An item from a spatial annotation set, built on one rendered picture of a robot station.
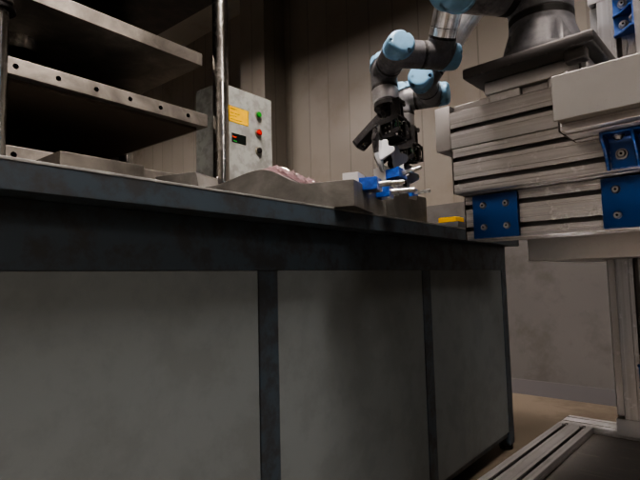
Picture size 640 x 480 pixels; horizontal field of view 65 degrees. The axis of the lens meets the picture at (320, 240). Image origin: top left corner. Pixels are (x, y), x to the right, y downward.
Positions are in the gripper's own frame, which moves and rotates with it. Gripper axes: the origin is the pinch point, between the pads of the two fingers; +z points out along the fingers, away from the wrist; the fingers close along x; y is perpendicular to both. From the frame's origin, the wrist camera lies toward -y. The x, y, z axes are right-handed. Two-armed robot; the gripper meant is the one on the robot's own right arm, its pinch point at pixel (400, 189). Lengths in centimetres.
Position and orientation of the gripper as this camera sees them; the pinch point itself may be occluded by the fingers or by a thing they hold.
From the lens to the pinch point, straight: 170.8
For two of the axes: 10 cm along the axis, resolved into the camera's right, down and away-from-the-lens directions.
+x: 6.3, 0.4, 7.8
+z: 0.3, 10.0, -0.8
